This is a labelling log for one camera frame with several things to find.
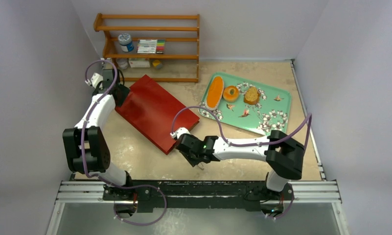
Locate red paper bag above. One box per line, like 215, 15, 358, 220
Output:
115, 75, 185, 155

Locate fake orange doughnut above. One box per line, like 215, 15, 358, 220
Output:
223, 86, 239, 103

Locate fake brown bread slice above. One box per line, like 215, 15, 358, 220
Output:
243, 86, 260, 105

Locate green floral tray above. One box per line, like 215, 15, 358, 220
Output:
207, 72, 291, 136

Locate black metal tongs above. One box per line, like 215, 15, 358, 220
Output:
197, 164, 205, 170

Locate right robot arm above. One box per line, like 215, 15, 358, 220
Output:
170, 128, 306, 199

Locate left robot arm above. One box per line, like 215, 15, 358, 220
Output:
63, 69, 134, 200

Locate small clear jar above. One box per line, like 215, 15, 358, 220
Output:
116, 58, 129, 70

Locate white small box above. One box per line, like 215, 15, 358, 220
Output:
128, 58, 151, 68

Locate wooden shelf rack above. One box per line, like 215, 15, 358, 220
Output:
93, 13, 200, 83

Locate yellow green cube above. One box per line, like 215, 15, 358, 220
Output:
152, 59, 163, 70

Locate pack of coloured markers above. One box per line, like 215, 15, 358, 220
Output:
137, 39, 166, 54

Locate blue lidded jar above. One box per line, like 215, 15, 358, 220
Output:
117, 33, 134, 52

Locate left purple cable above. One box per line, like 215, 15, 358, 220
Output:
80, 59, 135, 189

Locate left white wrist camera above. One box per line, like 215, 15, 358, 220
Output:
85, 72, 103, 89

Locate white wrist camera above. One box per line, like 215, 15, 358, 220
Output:
85, 72, 103, 89
170, 127, 190, 140

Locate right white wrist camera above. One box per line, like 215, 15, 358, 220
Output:
170, 127, 190, 140

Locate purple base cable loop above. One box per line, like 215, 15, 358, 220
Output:
114, 185, 168, 227

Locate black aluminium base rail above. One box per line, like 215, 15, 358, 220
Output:
54, 179, 342, 215

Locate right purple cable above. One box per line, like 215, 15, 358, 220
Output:
171, 106, 313, 221

